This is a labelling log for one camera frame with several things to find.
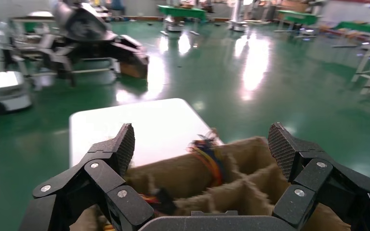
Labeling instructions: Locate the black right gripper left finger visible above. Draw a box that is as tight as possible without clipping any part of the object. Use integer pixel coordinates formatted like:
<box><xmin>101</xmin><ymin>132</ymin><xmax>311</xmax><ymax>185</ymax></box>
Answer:
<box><xmin>32</xmin><ymin>123</ymin><xmax>156</xmax><ymax>231</ymax></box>

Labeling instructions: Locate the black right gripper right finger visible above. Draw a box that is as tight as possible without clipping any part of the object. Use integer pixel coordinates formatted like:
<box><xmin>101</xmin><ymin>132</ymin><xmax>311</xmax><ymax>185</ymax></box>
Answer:
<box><xmin>267</xmin><ymin>122</ymin><xmax>370</xmax><ymax>230</ymax></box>

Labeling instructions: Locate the small white robot base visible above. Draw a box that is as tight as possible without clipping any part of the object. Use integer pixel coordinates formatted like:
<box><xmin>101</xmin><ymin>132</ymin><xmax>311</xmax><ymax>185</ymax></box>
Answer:
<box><xmin>164</xmin><ymin>15</ymin><xmax>185</xmax><ymax>33</ymax></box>

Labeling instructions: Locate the silver wheeled robot base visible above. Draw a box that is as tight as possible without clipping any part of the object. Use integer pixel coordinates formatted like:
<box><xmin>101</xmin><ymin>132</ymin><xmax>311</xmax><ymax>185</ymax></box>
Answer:
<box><xmin>0</xmin><ymin>70</ymin><xmax>33</xmax><ymax>119</ymax></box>

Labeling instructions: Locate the brown cardboard divider box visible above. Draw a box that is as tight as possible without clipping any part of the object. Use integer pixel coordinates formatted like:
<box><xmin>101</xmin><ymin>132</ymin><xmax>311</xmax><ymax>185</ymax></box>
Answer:
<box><xmin>70</xmin><ymin>136</ymin><xmax>352</xmax><ymax>231</ymax></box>

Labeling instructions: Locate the small brown cardboard box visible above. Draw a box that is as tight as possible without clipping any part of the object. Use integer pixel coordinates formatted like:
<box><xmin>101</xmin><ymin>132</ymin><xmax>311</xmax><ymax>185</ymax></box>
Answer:
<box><xmin>120</xmin><ymin>60</ymin><xmax>149</xmax><ymax>80</ymax></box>

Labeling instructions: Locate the dark grey robot machine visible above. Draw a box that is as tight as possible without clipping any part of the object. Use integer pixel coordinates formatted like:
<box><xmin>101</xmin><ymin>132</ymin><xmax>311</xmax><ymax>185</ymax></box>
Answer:
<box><xmin>52</xmin><ymin>0</ymin><xmax>150</xmax><ymax>80</ymax></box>

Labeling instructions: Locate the green work table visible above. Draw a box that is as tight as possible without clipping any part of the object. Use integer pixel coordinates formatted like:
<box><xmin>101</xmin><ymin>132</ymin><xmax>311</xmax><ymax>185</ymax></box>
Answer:
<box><xmin>158</xmin><ymin>4</ymin><xmax>209</xmax><ymax>23</ymax></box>
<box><xmin>333</xmin><ymin>20</ymin><xmax>370</xmax><ymax>37</ymax></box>
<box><xmin>276</xmin><ymin>9</ymin><xmax>320</xmax><ymax>33</ymax></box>

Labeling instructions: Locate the white pillar robot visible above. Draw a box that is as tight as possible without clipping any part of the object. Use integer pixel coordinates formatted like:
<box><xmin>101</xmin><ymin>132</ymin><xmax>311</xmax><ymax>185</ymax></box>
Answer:
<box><xmin>228</xmin><ymin>0</ymin><xmax>250</xmax><ymax>33</ymax></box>

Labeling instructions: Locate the coloured cable bundle left upper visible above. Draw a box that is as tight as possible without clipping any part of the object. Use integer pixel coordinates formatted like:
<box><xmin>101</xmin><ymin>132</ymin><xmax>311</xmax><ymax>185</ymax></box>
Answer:
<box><xmin>187</xmin><ymin>134</ymin><xmax>228</xmax><ymax>189</ymax></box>

